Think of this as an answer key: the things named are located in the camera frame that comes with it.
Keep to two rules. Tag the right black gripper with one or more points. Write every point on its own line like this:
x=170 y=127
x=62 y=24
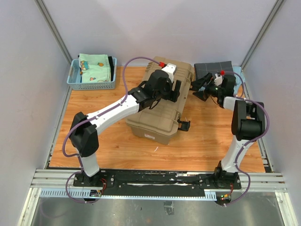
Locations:
x=203 y=95

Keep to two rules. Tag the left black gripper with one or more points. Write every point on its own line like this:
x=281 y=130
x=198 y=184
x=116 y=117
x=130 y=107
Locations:
x=173 y=96

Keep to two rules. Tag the tan plastic tool box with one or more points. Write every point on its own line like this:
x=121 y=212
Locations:
x=161 y=123

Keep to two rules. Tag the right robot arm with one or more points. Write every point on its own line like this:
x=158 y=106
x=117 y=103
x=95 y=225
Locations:
x=250 y=122

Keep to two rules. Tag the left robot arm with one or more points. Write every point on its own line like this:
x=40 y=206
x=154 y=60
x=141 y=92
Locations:
x=85 y=129

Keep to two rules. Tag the dark grey checked cloth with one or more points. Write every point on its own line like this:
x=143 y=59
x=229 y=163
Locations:
x=202 y=69

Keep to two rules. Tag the light blue folded cloth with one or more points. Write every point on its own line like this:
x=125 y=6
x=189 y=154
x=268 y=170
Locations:
x=239 y=78

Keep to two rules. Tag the black item in basket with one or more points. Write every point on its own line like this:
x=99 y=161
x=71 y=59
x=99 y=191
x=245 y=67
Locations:
x=112 y=67

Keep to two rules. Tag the green cartoon print cloth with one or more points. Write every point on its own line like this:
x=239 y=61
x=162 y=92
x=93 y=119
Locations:
x=94 y=68

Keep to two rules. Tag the blue plastic basket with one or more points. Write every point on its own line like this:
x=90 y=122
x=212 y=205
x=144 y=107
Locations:
x=74 y=79

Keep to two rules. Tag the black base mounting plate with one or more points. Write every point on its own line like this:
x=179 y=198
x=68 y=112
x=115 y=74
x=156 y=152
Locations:
x=158 y=183

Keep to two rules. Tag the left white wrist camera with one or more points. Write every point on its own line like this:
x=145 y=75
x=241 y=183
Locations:
x=170 y=69

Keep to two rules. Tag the blue slotted cable duct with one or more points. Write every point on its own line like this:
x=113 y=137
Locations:
x=87 y=193

